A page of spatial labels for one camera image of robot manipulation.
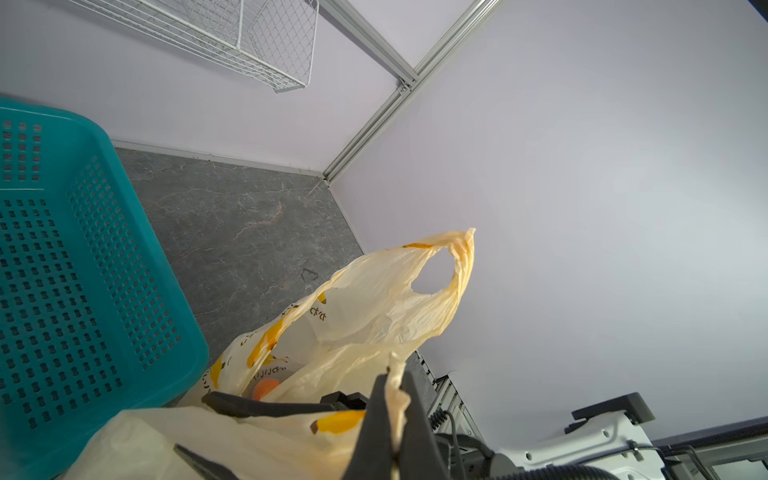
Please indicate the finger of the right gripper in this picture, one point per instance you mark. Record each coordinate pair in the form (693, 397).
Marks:
(206, 469)
(239, 407)

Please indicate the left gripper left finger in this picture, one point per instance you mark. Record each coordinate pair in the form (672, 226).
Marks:
(373, 457)

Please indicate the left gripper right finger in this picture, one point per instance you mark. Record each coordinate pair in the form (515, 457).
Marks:
(419, 457)

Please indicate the banana print plastic bag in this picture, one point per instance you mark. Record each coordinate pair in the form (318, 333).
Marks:
(370, 315)

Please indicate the small red fake fruit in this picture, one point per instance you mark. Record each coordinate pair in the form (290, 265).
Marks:
(263, 387)

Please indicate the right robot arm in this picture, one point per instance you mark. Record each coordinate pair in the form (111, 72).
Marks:
(606, 441)

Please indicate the teal plastic basket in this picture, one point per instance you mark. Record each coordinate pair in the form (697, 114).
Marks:
(93, 320)

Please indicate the white wire wall rack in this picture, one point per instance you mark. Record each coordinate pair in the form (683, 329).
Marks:
(270, 41)

